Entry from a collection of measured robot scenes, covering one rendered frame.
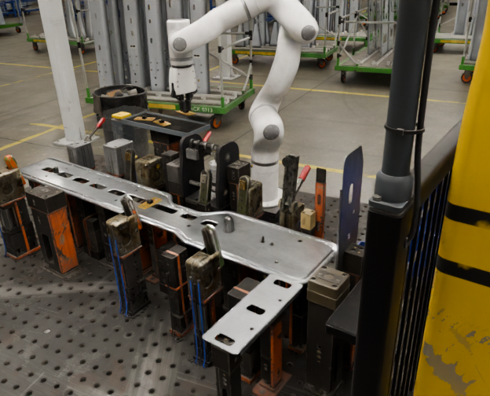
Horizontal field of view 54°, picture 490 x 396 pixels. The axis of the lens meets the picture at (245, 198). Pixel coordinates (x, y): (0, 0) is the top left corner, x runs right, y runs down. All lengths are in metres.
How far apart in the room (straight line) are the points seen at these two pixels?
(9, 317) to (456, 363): 1.48
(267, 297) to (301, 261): 0.18
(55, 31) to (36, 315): 3.93
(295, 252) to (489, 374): 0.82
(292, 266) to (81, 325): 0.74
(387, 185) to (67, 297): 1.53
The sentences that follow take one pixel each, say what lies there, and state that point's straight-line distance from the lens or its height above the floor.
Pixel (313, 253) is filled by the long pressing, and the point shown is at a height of 1.00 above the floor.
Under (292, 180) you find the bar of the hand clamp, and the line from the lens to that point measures 1.44.
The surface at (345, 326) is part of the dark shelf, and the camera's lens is 1.08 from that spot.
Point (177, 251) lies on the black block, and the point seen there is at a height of 0.99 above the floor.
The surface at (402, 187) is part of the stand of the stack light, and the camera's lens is 0.41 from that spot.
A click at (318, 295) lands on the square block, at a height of 1.03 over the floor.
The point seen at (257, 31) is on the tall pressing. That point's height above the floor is 0.58.
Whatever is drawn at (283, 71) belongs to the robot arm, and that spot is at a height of 1.36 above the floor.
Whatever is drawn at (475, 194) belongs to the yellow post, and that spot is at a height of 1.52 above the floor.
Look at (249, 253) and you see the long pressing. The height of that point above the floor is 1.00.
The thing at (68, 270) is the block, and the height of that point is 0.72.
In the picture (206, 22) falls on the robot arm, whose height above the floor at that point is 1.55.
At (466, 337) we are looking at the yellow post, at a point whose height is 1.35.
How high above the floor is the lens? 1.74
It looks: 26 degrees down
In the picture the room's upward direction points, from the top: 2 degrees counter-clockwise
